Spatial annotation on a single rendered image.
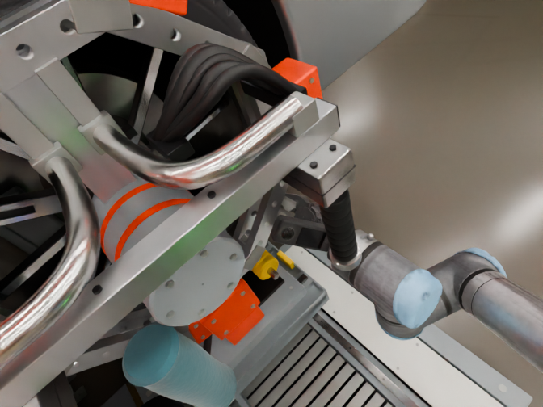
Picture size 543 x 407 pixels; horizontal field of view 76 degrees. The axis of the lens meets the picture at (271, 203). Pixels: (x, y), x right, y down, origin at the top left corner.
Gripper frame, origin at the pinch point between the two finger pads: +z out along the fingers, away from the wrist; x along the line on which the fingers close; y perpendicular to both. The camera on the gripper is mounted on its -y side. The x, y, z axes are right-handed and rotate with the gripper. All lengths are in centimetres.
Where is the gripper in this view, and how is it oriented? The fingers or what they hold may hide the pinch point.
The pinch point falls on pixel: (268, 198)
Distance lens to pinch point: 75.3
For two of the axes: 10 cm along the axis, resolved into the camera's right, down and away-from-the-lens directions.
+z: -6.4, -4.7, 6.0
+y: 6.9, -0.3, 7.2
